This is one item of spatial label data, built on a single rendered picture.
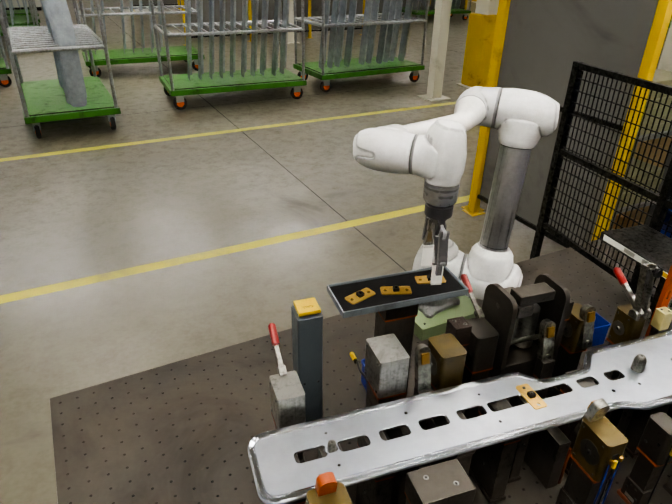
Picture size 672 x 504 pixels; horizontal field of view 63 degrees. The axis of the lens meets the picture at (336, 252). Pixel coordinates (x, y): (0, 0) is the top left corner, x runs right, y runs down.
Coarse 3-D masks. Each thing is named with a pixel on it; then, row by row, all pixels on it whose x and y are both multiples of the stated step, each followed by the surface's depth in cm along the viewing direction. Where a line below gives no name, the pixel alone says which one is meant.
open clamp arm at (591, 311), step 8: (584, 304) 156; (584, 312) 154; (592, 312) 154; (584, 320) 154; (592, 320) 154; (584, 328) 155; (592, 328) 156; (584, 336) 156; (592, 336) 157; (584, 344) 157
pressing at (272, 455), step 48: (480, 384) 141; (576, 384) 142; (624, 384) 142; (288, 432) 127; (336, 432) 127; (432, 432) 127; (480, 432) 128; (528, 432) 128; (288, 480) 115; (336, 480) 116
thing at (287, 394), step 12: (288, 372) 135; (276, 384) 132; (288, 384) 132; (300, 384) 132; (276, 396) 128; (288, 396) 128; (300, 396) 129; (276, 408) 130; (288, 408) 129; (300, 408) 130; (276, 420) 133; (288, 420) 131; (300, 420) 132; (300, 456) 140
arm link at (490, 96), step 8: (472, 88) 180; (480, 88) 181; (488, 88) 178; (496, 88) 178; (464, 96) 175; (480, 96) 175; (488, 96) 175; (496, 96) 175; (488, 104) 175; (496, 104) 175; (488, 112) 176; (496, 112) 176; (488, 120) 178
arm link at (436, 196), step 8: (424, 184) 140; (424, 192) 142; (432, 192) 138; (440, 192) 137; (448, 192) 137; (456, 192) 139; (424, 200) 142; (432, 200) 139; (440, 200) 138; (448, 200) 139; (456, 200) 140
